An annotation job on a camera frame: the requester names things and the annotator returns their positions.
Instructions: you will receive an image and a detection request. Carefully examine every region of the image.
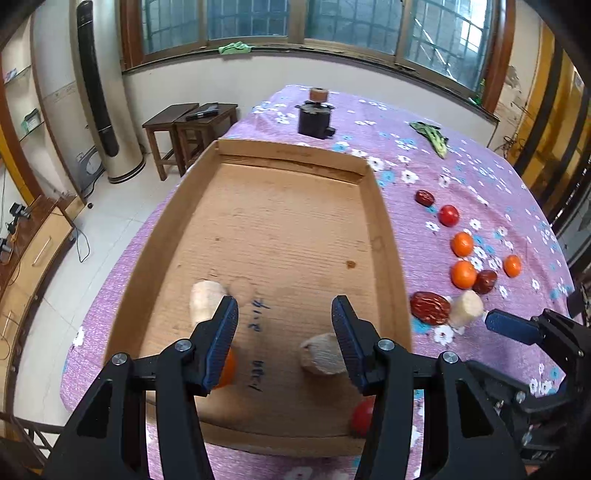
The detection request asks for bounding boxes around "white yam piece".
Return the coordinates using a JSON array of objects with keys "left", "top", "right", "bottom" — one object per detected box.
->
[
  {"left": 298, "top": 333, "right": 348, "bottom": 377},
  {"left": 189, "top": 280, "right": 230, "bottom": 325},
  {"left": 447, "top": 290, "right": 485, "bottom": 329}
]

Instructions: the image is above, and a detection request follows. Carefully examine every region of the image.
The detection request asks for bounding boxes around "wooden chair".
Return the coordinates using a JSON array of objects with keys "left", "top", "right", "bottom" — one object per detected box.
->
[{"left": 0, "top": 411, "right": 65, "bottom": 467}]

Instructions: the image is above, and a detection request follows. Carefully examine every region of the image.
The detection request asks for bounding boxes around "wooden framed window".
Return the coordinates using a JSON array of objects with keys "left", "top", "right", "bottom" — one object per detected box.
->
[{"left": 120, "top": 0, "right": 515, "bottom": 107}]

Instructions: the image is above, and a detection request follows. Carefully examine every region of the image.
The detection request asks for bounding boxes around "black cylindrical holder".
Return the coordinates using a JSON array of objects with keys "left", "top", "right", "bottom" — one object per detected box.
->
[{"left": 295, "top": 100, "right": 337, "bottom": 139}]

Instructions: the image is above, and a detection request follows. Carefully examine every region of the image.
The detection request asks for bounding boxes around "green leafy vegetable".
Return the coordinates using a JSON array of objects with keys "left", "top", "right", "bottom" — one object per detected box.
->
[{"left": 409, "top": 121, "right": 450, "bottom": 159}]

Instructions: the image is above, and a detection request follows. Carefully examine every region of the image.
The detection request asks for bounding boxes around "glass wall shelf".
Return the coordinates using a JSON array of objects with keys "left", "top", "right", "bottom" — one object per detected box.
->
[{"left": 0, "top": 65, "right": 47, "bottom": 148}]

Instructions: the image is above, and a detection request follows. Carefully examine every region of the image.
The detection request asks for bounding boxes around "black object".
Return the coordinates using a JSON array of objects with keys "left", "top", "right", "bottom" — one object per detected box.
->
[{"left": 567, "top": 287, "right": 591, "bottom": 319}]

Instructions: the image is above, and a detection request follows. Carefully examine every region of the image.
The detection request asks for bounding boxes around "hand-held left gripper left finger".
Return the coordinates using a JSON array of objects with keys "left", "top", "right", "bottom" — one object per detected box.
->
[{"left": 41, "top": 295, "right": 240, "bottom": 480}]

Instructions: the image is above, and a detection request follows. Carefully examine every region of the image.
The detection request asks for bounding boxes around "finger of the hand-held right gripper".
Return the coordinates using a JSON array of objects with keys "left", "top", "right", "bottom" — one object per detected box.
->
[
  {"left": 484, "top": 308, "right": 591, "bottom": 365},
  {"left": 464, "top": 361, "right": 561, "bottom": 414}
]

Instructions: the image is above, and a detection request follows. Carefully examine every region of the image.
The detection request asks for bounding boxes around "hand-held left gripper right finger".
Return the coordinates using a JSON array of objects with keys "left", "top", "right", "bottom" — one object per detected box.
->
[{"left": 331, "top": 295, "right": 529, "bottom": 480}]

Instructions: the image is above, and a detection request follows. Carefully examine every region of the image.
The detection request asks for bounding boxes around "black floor cable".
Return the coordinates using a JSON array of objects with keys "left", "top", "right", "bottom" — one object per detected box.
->
[{"left": 74, "top": 222, "right": 93, "bottom": 264}]

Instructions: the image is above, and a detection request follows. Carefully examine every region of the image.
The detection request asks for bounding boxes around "white tower air conditioner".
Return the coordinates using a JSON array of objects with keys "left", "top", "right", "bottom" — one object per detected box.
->
[{"left": 69, "top": 0, "right": 146, "bottom": 184}]

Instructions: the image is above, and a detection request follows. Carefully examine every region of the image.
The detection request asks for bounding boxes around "glossy yellow door frame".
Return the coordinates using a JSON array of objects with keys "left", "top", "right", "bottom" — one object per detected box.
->
[{"left": 512, "top": 23, "right": 591, "bottom": 232}]

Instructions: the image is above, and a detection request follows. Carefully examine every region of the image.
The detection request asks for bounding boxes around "large red date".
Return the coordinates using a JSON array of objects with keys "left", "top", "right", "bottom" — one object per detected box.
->
[{"left": 410, "top": 291, "right": 452, "bottom": 326}]

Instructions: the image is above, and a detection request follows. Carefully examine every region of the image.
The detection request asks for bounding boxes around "black remote control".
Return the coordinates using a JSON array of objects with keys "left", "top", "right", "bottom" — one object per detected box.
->
[{"left": 185, "top": 104, "right": 219, "bottom": 121}]

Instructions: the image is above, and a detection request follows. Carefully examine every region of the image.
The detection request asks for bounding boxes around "purple floral tablecloth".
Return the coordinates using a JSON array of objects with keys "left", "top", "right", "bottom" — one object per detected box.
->
[{"left": 60, "top": 83, "right": 583, "bottom": 480}]

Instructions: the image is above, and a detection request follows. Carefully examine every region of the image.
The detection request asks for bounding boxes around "shallow cardboard box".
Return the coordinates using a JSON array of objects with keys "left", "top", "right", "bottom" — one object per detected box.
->
[{"left": 105, "top": 137, "right": 414, "bottom": 457}]

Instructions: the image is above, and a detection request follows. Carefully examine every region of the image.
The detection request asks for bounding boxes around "light wooden cabinet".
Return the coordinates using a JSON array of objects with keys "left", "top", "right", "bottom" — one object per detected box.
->
[{"left": 0, "top": 194, "right": 86, "bottom": 393}]

